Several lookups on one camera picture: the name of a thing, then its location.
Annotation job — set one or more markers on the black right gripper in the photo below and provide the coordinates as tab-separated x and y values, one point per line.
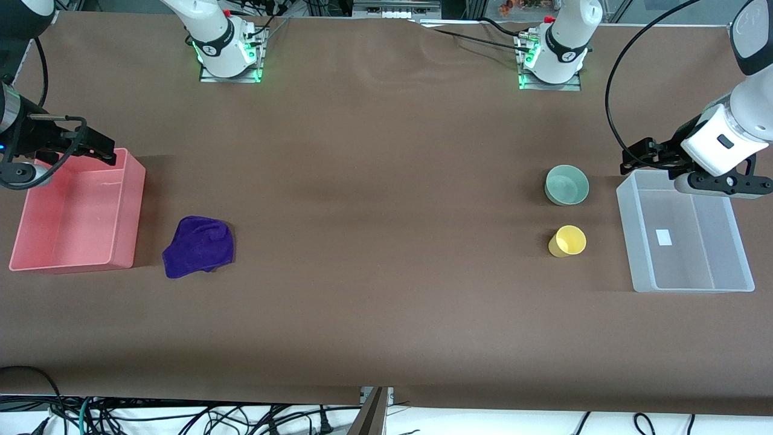
37	137

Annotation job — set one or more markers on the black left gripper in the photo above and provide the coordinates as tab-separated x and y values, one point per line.
669	150

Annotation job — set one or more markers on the green ceramic bowl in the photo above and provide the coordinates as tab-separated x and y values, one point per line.
566	185

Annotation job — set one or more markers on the yellow plastic cup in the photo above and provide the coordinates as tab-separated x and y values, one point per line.
567	241

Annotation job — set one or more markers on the purple microfibre cloth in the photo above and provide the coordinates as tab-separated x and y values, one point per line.
199	244

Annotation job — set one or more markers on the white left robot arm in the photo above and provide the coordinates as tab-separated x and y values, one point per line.
567	37

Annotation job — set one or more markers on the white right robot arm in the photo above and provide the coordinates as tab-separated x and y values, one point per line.
212	31

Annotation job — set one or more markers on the pink plastic bin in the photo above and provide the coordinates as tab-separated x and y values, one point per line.
78	211

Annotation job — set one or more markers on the small white label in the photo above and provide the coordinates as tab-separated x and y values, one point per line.
663	237

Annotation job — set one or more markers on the translucent white plastic bin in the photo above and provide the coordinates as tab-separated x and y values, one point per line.
685	235

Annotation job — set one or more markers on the orange background objects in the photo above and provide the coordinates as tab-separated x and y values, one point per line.
513	7

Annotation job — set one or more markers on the brown table cover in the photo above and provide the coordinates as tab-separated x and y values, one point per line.
374	241

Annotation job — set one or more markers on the white power strip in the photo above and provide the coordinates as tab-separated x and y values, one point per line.
395	8

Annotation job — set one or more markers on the dark metal bar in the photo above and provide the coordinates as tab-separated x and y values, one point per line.
371	417

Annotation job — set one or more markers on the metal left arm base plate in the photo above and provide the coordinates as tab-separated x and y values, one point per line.
574	86

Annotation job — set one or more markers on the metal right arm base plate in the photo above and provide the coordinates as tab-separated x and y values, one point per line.
258	63

